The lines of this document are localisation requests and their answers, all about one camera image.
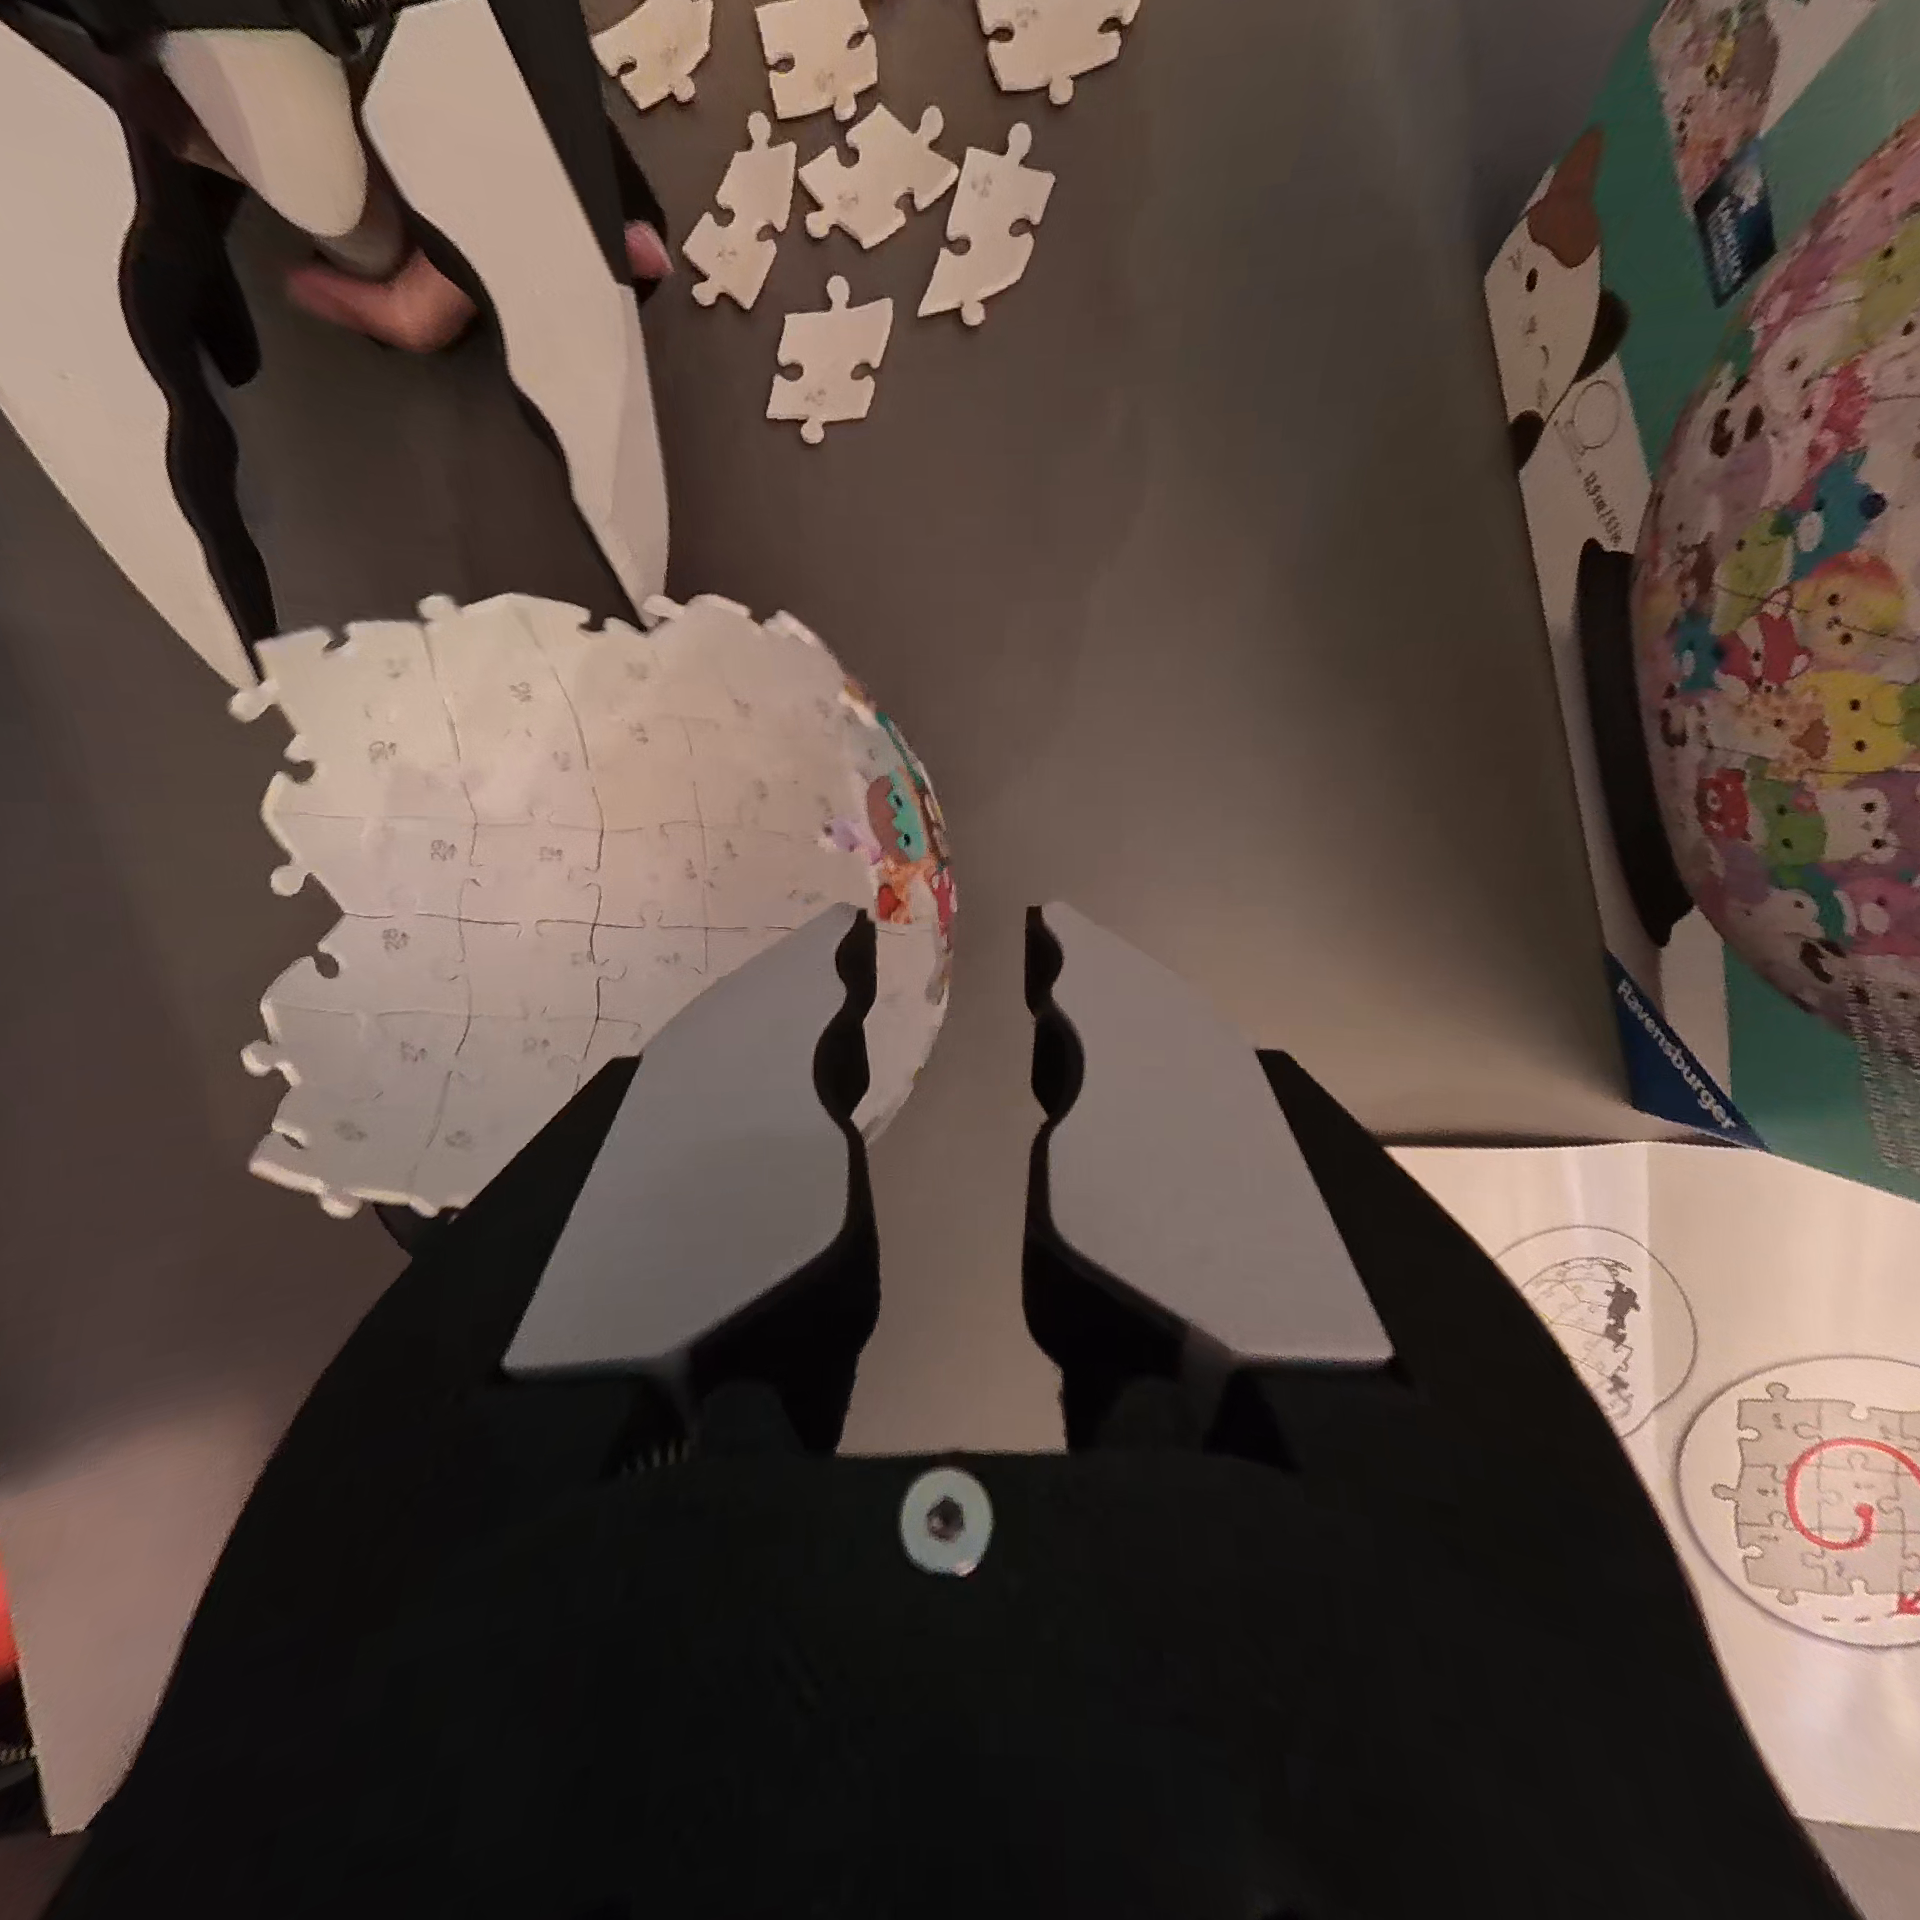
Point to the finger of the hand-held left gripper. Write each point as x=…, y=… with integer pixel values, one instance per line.
x=558, y=268
x=76, y=303

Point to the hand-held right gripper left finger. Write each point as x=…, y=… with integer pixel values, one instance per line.
x=708, y=1199

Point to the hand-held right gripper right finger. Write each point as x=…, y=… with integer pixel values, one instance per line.
x=1199, y=1187

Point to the pile of white puzzle pieces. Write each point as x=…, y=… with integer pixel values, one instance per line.
x=876, y=175

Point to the partly built puzzle ball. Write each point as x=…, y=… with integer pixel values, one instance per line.
x=525, y=841

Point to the colourful puzzle box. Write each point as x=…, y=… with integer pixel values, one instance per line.
x=1770, y=674

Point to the person's left hand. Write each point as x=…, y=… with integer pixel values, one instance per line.
x=385, y=308

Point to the white instruction leaflet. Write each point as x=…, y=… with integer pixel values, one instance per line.
x=1649, y=1499

